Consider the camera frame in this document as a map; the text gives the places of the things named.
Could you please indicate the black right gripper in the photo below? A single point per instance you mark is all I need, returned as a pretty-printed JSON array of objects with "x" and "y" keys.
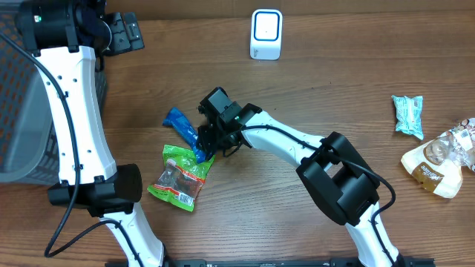
[{"x": 207, "y": 144}]

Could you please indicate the grey plastic mesh basket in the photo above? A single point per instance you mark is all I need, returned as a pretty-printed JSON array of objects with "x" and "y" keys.
[{"x": 29, "y": 149}]

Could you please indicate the white barcode scanner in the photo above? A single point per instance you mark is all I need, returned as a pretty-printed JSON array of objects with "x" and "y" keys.
[{"x": 266, "y": 34}]

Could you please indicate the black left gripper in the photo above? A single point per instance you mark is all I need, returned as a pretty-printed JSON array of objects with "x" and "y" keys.
[{"x": 125, "y": 41}]

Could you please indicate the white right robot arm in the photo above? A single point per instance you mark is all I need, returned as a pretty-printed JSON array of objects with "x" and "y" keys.
[{"x": 339, "y": 181}]

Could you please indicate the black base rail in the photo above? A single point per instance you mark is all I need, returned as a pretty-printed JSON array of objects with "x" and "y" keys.
[{"x": 336, "y": 262}]

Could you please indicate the blue snack bar wrapper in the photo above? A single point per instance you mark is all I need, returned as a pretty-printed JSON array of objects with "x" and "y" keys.
[{"x": 178, "y": 121}]

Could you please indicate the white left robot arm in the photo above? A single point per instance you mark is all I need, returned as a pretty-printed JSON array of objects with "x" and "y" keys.
[{"x": 67, "y": 41}]

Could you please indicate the beige foil snack pouch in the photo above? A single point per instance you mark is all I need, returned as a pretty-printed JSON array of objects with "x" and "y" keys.
[{"x": 437, "y": 164}]

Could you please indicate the mint green snack packet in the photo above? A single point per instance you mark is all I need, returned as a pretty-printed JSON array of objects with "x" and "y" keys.
[{"x": 409, "y": 115}]

